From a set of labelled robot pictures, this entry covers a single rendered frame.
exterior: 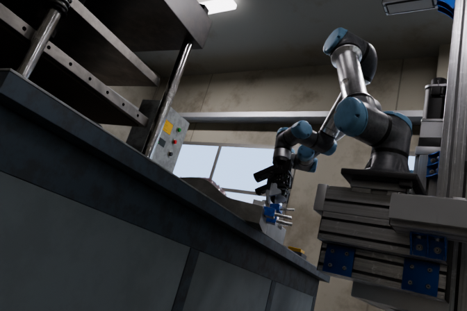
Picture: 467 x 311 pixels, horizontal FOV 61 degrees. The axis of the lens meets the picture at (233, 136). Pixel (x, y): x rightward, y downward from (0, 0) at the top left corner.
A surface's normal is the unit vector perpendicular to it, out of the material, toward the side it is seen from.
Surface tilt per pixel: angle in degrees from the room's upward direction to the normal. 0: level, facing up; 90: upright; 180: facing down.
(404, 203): 90
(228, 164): 90
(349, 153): 90
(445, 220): 90
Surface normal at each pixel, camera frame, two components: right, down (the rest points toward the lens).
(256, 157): -0.51, -0.43
